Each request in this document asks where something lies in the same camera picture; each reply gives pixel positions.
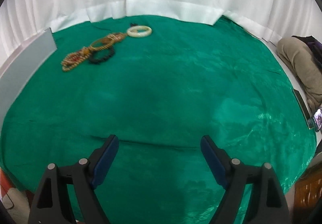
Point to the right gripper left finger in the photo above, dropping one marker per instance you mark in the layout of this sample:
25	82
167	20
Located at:
51	202

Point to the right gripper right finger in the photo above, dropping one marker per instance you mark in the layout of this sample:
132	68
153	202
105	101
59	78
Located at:
267	203

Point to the gold bangle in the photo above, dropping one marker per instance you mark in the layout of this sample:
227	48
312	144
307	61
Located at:
102	44

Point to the white jade bangle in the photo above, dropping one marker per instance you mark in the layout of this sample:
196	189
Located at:
139	31

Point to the smartphone with lit screen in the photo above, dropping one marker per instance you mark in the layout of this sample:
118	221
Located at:
317	120

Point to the beige folded garment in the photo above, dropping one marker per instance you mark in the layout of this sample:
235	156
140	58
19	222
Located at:
298	57

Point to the green satin cloth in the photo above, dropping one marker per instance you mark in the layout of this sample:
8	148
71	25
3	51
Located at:
159	95

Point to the dark purple garment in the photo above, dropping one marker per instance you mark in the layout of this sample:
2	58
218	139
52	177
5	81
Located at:
314	45

